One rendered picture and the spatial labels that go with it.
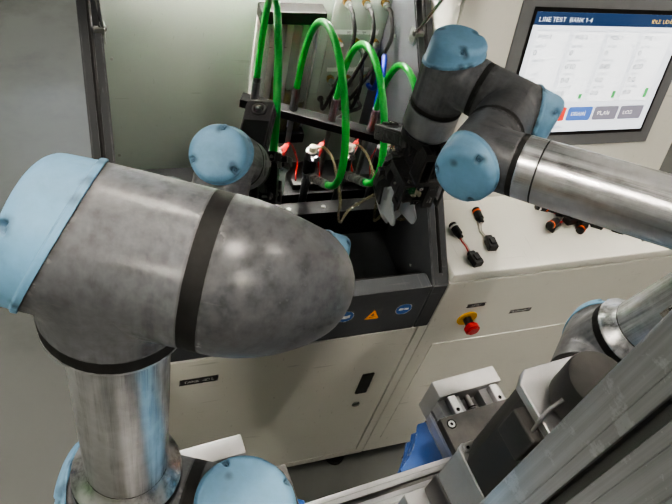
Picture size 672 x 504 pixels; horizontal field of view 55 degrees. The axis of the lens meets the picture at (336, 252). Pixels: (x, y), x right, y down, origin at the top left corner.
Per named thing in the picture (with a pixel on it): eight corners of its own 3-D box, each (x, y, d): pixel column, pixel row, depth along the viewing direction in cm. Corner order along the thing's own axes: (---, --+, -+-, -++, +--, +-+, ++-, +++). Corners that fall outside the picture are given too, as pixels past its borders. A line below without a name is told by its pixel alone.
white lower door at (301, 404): (140, 496, 181) (127, 373, 131) (139, 488, 183) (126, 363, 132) (356, 451, 202) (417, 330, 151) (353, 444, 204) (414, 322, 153)
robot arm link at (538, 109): (522, 177, 82) (446, 137, 84) (549, 135, 89) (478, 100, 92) (549, 128, 76) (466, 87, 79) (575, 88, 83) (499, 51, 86)
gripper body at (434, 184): (393, 213, 99) (415, 154, 90) (375, 175, 104) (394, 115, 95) (437, 210, 102) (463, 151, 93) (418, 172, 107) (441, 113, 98)
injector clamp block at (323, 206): (244, 263, 149) (249, 217, 138) (235, 230, 155) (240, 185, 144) (380, 249, 160) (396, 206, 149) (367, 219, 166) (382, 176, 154)
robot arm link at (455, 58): (482, 63, 80) (422, 34, 81) (453, 133, 88) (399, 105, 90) (504, 39, 84) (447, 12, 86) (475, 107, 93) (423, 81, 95)
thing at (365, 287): (135, 368, 131) (131, 324, 119) (133, 349, 134) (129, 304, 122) (412, 327, 151) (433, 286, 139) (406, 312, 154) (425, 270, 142)
